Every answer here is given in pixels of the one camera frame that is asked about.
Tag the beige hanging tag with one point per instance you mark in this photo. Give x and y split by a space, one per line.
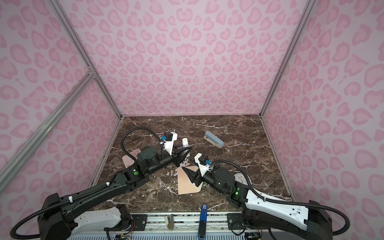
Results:
169 221

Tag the blue grey stapler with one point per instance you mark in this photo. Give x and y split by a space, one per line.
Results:
214 140

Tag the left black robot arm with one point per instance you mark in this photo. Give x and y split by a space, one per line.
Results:
59 213

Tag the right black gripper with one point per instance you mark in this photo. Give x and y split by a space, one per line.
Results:
193 178

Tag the blue black clip tool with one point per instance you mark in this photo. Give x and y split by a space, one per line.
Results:
203 222

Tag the pink envelope with cream flap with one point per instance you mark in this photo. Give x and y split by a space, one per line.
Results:
184 184

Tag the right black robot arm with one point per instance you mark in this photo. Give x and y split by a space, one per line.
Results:
307 222

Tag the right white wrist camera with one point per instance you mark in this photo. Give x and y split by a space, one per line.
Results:
203 162

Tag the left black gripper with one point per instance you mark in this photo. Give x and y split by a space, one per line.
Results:
177 157

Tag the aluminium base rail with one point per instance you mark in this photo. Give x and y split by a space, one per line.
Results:
151 226

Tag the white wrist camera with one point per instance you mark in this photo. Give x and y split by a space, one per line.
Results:
168 141
203 162

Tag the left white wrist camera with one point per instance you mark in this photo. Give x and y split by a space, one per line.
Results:
168 141

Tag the white glue stick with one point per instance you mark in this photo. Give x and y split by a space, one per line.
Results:
185 142

